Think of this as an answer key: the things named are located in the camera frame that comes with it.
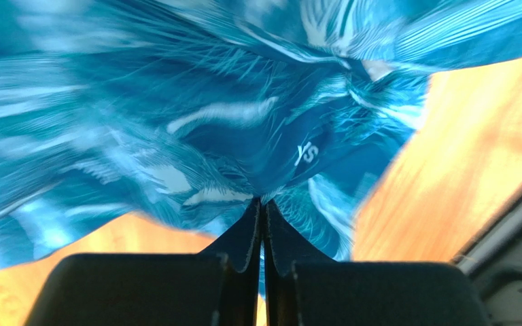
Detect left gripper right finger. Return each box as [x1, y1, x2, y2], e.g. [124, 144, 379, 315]
[263, 202, 489, 326]

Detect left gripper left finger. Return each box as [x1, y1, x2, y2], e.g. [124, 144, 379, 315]
[26, 200, 261, 326]

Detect blue leaf-print shorts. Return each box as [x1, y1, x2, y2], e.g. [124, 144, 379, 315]
[0, 1, 522, 269]

